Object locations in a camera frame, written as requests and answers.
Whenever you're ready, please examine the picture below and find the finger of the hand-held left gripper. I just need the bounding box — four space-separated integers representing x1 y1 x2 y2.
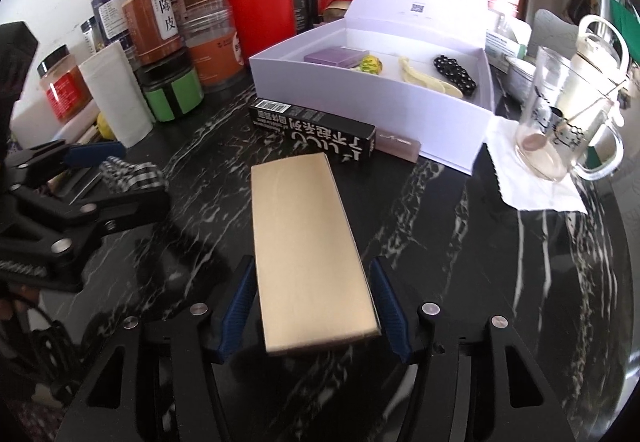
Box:
7 141 127 189
0 187 171 293

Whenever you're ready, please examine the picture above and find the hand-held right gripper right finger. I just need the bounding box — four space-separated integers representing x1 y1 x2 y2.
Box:
369 256 576 442

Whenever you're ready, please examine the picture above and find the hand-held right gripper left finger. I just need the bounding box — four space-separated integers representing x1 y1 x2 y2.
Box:
55 254 261 442

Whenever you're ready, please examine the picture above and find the black white gingham scrunchie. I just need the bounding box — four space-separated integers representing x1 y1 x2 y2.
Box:
100 157 169 196

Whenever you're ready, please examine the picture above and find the gold cardboard box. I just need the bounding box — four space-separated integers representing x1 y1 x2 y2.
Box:
250 153 384 356

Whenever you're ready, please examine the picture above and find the pink lipstick tube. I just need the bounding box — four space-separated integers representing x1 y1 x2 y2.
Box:
375 129 424 166

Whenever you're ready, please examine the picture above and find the black lettered long box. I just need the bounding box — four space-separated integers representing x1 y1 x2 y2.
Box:
248 96 377 163

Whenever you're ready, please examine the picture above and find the white gift box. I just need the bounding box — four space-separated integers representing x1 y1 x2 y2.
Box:
248 0 497 176

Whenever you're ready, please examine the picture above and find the cream hair claw clip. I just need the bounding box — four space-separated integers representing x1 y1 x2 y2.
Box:
398 56 465 99

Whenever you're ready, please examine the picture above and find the black polka-dot scrunchie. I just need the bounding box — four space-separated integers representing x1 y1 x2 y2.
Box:
432 54 481 98

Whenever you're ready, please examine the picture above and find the yellow green ball charm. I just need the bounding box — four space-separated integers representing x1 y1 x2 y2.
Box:
350 54 386 75

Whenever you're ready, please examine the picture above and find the purple box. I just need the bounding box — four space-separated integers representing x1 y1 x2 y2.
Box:
304 48 364 69

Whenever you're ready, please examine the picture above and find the red label spice bottle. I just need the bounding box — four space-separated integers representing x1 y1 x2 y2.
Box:
37 46 94 123

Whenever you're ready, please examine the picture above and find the small seed jar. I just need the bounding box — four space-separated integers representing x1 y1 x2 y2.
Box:
80 19 104 56

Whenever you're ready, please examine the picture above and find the green label black jar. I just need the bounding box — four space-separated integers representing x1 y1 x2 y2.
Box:
136 59 206 123

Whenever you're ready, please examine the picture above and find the blue label jar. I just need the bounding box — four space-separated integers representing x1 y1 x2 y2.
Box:
90 0 133 48

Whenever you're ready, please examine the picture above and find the white label orange jar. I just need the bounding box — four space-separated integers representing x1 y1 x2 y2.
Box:
121 0 187 66

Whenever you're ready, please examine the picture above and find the short orange jar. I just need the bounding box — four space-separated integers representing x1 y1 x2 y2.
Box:
182 12 252 88

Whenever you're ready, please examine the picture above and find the white paper napkin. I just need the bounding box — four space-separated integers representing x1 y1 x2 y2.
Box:
482 114 589 214

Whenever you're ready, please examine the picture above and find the red canister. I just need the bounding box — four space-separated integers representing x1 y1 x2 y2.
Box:
224 0 297 68

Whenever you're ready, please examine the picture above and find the glass mug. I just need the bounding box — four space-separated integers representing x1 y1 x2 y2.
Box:
515 46 626 183

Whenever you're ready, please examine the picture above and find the foil cup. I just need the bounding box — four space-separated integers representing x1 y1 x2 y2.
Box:
506 56 538 98

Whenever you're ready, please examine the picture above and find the white labelled carton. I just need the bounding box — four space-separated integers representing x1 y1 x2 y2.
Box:
485 19 533 67

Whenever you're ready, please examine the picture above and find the grey padded chair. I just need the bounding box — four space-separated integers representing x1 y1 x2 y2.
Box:
532 9 582 53

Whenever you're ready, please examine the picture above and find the white thermos jug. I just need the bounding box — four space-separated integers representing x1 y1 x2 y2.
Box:
570 14 632 98

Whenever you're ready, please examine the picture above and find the green tote bag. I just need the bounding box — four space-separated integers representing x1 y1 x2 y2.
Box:
607 0 640 68

